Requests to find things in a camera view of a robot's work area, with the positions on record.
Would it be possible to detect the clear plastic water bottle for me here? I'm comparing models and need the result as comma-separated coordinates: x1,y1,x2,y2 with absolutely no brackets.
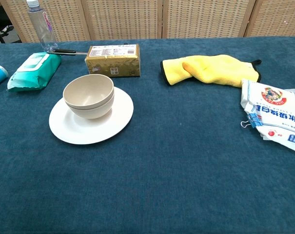
26,0,59,52

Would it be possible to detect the beige plastic bowl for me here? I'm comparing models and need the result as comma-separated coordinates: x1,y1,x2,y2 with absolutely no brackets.
65,87,116,120
62,74,115,108

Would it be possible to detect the gold tissue pack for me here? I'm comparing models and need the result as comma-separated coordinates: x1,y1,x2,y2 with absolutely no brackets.
85,44,141,78

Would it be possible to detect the white round plate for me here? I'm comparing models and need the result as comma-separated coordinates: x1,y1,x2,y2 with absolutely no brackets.
48,86,135,145

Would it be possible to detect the blue binder clip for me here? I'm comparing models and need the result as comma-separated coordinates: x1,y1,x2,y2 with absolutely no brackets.
240,112,264,129

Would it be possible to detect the green wet wipes pack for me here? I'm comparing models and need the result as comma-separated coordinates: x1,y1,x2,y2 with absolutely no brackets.
7,52,62,93

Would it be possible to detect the wicker folding screen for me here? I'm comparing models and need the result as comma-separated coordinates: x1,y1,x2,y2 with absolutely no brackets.
0,0,295,44

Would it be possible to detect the white sugar bag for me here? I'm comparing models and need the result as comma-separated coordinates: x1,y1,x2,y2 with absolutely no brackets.
239,79,295,154

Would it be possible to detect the black handled metal ladle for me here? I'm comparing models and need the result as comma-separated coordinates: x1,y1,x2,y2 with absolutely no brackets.
46,49,89,56

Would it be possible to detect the yellow microfibre cloth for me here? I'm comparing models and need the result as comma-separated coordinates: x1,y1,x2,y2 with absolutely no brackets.
160,54,262,88

